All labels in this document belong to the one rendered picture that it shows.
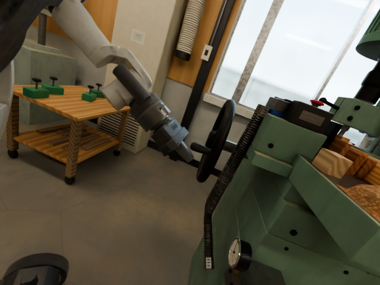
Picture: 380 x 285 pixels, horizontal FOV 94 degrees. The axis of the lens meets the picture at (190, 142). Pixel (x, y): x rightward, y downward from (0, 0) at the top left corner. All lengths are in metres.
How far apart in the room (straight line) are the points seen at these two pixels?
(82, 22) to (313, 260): 0.76
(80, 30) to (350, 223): 0.60
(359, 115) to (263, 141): 0.30
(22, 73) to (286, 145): 2.20
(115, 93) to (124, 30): 1.55
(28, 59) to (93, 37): 1.73
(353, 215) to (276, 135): 0.21
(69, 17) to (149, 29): 1.40
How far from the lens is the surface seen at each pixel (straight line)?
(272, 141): 0.46
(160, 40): 1.84
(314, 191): 0.41
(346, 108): 0.65
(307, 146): 0.50
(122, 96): 0.48
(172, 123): 0.50
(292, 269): 0.60
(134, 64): 0.50
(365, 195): 0.36
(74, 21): 0.53
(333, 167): 0.43
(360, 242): 0.33
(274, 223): 0.49
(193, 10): 1.94
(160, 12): 1.89
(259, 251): 0.55
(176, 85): 2.06
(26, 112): 2.36
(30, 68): 2.22
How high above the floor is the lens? 0.98
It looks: 20 degrees down
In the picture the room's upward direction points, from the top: 21 degrees clockwise
